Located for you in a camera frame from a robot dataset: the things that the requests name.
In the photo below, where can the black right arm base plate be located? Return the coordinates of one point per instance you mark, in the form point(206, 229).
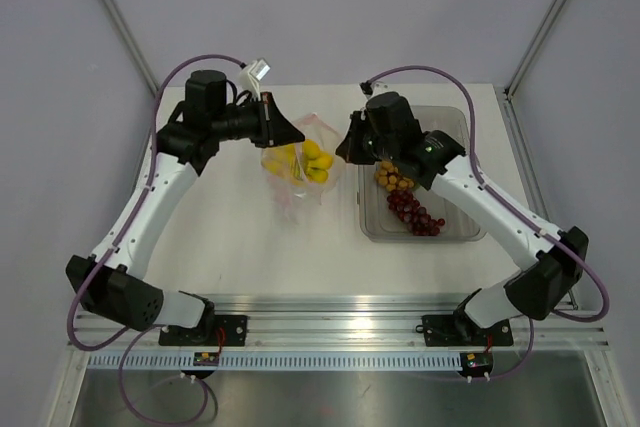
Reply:
point(446, 330)

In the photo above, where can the clear red-dotted zip bag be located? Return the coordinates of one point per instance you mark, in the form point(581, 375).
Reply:
point(293, 200)

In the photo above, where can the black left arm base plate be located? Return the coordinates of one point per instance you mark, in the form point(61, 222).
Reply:
point(225, 329)

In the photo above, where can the aluminium frame post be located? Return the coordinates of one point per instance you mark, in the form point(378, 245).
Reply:
point(128, 40)
point(535, 46)

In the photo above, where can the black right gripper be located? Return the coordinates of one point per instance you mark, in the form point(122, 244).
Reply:
point(349, 150)

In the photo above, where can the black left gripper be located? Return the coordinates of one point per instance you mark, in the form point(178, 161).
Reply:
point(275, 129)

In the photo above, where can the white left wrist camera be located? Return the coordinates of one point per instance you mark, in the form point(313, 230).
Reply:
point(251, 75)

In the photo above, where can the small circuit board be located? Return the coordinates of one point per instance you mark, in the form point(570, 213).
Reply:
point(206, 359)
point(476, 364)

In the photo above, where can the left small circuit board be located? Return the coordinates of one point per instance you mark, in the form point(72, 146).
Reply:
point(206, 359)

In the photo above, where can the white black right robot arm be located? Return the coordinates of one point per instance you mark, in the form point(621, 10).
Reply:
point(548, 259)

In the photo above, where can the right small circuit board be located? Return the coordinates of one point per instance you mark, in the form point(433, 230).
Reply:
point(476, 364)

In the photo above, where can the aluminium mounting rail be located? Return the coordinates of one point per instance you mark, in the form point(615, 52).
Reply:
point(346, 335)

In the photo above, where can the yellow banana bunch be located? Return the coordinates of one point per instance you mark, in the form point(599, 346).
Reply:
point(299, 163)

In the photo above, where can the right aluminium frame post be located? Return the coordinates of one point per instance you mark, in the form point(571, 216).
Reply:
point(535, 46)

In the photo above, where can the left aluminium frame post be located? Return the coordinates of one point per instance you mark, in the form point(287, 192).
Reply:
point(128, 40)

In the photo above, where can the clear grey plastic bin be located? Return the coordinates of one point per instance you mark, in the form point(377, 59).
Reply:
point(380, 224)

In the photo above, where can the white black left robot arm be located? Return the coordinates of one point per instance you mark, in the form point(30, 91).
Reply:
point(110, 281)

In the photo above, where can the red grape bunch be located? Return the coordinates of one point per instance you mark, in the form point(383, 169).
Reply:
point(409, 210)

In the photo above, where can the brown longan bunch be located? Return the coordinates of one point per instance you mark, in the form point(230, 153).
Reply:
point(388, 176)

